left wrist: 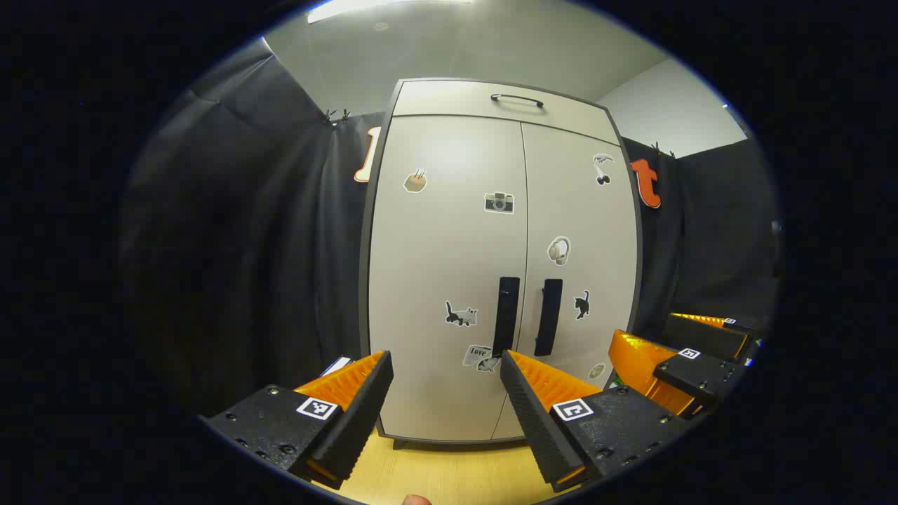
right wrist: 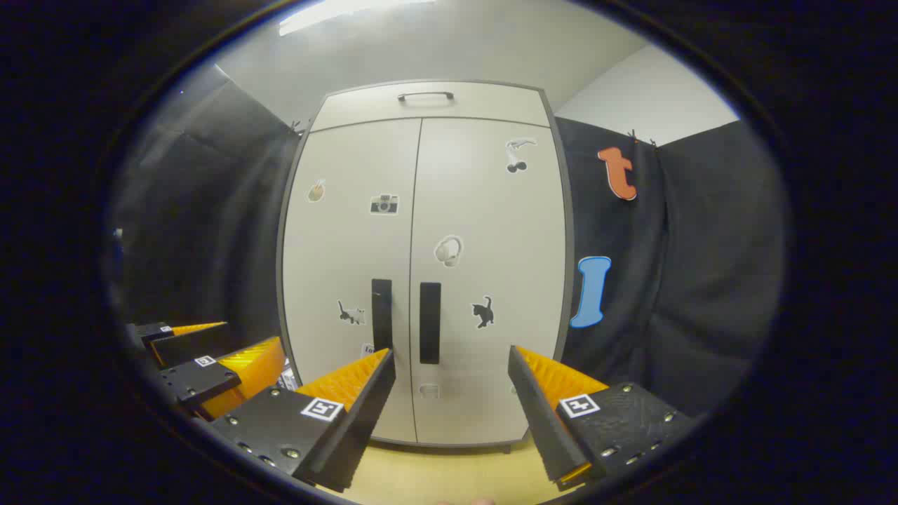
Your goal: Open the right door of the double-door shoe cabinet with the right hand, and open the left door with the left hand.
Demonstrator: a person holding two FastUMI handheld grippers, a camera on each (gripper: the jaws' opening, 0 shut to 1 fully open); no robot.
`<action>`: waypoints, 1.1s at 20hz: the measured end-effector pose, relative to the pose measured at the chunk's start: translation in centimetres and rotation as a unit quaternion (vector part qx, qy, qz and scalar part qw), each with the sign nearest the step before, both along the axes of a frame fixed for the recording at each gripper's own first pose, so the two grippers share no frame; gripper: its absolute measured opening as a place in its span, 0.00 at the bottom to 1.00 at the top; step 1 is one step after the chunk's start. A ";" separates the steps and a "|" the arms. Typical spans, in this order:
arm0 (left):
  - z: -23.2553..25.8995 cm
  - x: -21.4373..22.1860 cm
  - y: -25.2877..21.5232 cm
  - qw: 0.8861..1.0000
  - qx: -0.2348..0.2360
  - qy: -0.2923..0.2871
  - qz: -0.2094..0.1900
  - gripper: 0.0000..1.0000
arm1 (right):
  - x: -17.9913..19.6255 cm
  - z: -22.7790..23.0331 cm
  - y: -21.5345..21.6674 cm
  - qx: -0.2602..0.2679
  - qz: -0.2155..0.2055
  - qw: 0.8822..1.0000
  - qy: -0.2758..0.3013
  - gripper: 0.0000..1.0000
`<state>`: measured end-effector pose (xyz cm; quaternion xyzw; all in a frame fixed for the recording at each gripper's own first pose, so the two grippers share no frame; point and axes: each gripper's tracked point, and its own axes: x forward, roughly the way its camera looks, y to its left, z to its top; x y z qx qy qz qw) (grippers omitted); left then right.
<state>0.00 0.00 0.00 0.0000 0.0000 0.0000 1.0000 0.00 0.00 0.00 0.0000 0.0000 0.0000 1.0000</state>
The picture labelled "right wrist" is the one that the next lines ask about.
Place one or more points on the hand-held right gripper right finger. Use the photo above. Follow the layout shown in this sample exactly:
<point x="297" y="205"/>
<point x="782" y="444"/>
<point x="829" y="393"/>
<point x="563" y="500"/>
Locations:
<point x="540" y="421"/>

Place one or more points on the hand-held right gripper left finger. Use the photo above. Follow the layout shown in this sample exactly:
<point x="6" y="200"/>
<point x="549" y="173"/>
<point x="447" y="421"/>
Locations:
<point x="358" y="428"/>

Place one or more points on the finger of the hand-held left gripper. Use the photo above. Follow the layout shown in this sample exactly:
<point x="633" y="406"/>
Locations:
<point x="200" y="379"/>
<point x="196" y="345"/>

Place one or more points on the white double-door shoe cabinet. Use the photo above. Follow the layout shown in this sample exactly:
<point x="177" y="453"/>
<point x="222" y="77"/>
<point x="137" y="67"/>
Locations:
<point x="569" y="266"/>

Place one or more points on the white door with camera sticker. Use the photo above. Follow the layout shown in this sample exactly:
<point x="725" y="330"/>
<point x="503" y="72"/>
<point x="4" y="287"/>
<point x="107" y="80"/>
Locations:
<point x="337" y="252"/>

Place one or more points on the white door with headphones sticker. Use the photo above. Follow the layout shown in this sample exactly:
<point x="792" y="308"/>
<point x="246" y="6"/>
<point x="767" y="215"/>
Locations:
<point x="491" y="210"/>

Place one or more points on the white cabinet drawer front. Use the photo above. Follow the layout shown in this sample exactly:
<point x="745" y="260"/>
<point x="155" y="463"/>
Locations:
<point x="491" y="109"/>

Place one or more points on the black backdrop cloth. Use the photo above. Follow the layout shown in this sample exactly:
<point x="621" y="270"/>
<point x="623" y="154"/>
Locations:
<point x="701" y="280"/>

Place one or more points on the black cloth clip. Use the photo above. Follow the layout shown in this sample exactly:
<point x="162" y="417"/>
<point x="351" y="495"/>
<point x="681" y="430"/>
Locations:
<point x="640" y="138"/>

